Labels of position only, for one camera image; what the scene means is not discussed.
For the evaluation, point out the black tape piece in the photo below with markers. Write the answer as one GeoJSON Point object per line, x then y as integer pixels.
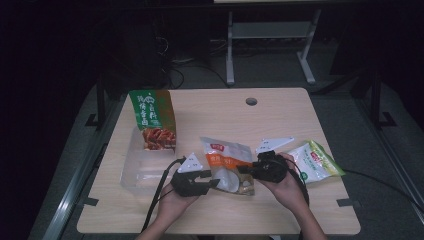
{"type": "Point", "coordinates": [348, 202]}
{"type": "Point", "coordinates": [90, 201]}

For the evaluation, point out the green and gold sauce packet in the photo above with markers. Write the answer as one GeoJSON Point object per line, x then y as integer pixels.
{"type": "Point", "coordinates": [151, 110]}

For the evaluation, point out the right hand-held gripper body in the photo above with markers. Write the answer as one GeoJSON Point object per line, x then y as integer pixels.
{"type": "Point", "coordinates": [270, 168]}

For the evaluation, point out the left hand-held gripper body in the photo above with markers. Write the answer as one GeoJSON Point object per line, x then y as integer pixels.
{"type": "Point", "coordinates": [190, 164]}

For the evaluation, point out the white metal stand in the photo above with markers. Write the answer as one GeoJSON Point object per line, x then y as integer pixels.
{"type": "Point", "coordinates": [266, 30]}

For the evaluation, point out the person's left hand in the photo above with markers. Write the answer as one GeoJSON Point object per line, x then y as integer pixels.
{"type": "Point", "coordinates": [173, 203]}

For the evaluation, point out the clear plastic container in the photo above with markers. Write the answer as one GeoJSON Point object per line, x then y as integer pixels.
{"type": "Point", "coordinates": [146, 170]}

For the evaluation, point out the white and orange food packet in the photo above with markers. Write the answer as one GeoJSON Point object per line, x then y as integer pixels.
{"type": "Point", "coordinates": [223, 150]}

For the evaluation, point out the person's right hand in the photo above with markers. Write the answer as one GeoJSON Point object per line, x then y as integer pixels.
{"type": "Point", "coordinates": [286, 191]}

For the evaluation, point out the white and light green packet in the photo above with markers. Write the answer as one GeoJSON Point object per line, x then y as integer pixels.
{"type": "Point", "coordinates": [316, 163]}

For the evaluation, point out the black metal stand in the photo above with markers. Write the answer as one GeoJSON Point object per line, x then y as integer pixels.
{"type": "Point", "coordinates": [100, 100]}
{"type": "Point", "coordinates": [376, 100]}

